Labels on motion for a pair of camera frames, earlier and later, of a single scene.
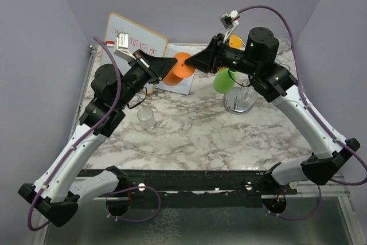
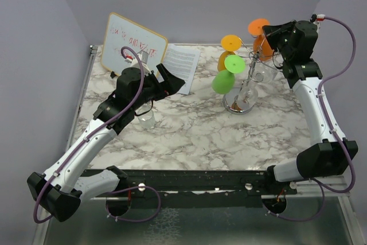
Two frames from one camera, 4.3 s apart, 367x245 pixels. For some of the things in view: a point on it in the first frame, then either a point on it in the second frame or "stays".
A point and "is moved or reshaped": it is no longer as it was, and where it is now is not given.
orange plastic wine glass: x=180 y=70 is moved or reshaped
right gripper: x=208 y=59 to x=273 y=32
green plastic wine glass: x=223 y=81 stays
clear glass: x=146 y=117 stays
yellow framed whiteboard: x=140 y=37 stays
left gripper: x=157 y=67 to x=171 y=85
